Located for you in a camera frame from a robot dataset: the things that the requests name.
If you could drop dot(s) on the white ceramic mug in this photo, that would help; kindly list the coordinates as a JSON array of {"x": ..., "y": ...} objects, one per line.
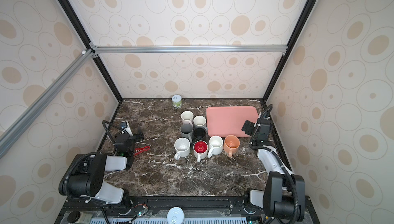
[{"x": 215, "y": 146}]

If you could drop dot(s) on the horizontal aluminium frame bar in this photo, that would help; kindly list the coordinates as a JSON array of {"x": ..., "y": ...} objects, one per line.
[{"x": 189, "y": 49}]

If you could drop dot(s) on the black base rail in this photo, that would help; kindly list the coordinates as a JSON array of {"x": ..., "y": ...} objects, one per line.
[{"x": 153, "y": 210}]

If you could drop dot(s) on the small green white can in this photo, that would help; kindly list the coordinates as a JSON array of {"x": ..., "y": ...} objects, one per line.
[{"x": 176, "y": 101}]

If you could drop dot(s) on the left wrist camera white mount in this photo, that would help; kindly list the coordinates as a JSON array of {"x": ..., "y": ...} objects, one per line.
[{"x": 125, "y": 128}]

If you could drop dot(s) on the left slanted aluminium frame bar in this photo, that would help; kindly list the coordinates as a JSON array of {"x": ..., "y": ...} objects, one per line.
[{"x": 16, "y": 130}]

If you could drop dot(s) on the pink mug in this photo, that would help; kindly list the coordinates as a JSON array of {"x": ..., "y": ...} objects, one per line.
[{"x": 187, "y": 117}]

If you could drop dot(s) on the large grey mug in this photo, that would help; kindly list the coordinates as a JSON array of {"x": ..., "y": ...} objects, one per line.
[{"x": 187, "y": 131}]

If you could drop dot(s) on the white mug black rim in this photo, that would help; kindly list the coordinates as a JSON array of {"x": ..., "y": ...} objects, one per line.
[{"x": 200, "y": 150}]

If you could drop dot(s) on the red handled tool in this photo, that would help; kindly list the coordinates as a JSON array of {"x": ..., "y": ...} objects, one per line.
[{"x": 138, "y": 151}]

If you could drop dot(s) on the pink plastic tray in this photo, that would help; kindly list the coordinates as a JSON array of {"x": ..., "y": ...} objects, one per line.
[{"x": 224, "y": 121}]

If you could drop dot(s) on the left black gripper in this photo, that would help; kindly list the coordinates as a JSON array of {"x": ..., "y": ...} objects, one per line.
[{"x": 137, "y": 139}]

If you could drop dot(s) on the beige round mug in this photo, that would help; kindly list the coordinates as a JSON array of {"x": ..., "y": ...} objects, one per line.
[{"x": 182, "y": 147}]

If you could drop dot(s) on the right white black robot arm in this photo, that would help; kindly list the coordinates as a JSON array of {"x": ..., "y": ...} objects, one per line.
[{"x": 284, "y": 195}]

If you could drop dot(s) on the small grey mug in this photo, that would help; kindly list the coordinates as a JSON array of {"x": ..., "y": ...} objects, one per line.
[{"x": 200, "y": 122}]

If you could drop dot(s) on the white round lamp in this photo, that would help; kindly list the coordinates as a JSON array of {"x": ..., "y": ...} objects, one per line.
[{"x": 175, "y": 216}]

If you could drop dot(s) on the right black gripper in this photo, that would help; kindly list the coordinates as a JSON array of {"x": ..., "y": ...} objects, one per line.
[{"x": 252, "y": 126}]

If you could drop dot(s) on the peach cream speckled mug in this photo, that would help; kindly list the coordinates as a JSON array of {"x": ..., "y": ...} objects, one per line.
[{"x": 231, "y": 145}]

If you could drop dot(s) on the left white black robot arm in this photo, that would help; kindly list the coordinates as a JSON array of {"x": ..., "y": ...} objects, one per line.
[{"x": 84, "y": 179}]

